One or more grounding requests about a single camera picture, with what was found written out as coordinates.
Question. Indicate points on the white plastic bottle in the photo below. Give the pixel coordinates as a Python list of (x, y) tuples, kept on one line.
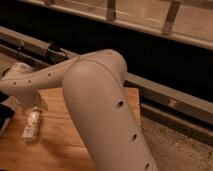
[(32, 125)]

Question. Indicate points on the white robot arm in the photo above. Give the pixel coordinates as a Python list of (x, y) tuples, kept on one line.
[(92, 86)]

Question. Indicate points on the black device at left edge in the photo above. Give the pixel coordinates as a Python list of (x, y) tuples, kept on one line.
[(6, 113)]

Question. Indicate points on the black connector box on rail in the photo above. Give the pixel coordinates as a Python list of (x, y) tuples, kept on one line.
[(53, 49)]

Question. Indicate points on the metal floor rail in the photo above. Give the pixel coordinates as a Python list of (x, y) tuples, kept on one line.
[(196, 114)]

